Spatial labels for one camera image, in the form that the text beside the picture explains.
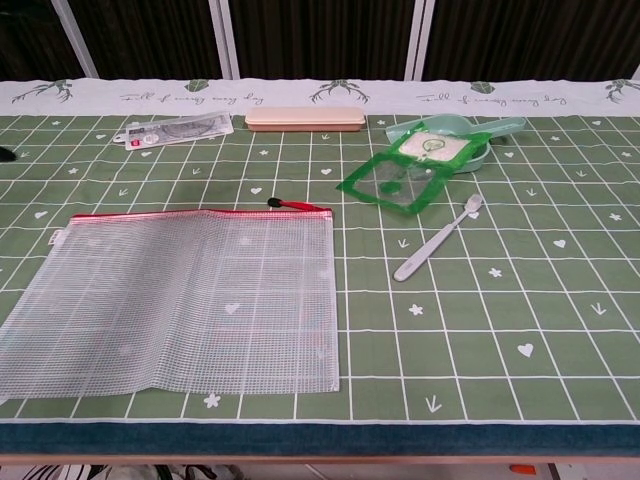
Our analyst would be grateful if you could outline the white aluminium frame post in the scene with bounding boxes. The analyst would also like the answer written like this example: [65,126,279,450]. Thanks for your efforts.
[49,0,101,80]
[405,0,437,81]
[206,0,238,80]

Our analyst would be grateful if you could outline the green-edged clear pouch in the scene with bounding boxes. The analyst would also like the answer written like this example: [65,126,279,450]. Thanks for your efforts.
[335,126,494,218]

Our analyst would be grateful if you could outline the clear mesh zipper pouch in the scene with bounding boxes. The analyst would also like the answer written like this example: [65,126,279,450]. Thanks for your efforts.
[0,196,342,404]

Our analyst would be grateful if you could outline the white toothbrush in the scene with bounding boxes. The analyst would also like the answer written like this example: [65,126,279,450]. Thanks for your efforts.
[392,194,485,283]

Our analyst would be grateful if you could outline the packaged ruler set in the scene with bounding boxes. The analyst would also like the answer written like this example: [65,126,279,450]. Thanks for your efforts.
[112,112,235,152]

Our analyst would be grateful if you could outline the green checked tablecloth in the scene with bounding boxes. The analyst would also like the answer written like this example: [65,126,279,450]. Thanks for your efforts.
[0,77,640,427]

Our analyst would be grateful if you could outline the wooden flat stick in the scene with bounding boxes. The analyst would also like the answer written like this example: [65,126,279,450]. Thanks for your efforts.
[244,105,367,134]

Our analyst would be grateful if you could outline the mint green plastic scoop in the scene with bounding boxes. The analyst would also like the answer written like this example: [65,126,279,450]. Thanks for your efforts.
[384,114,528,176]

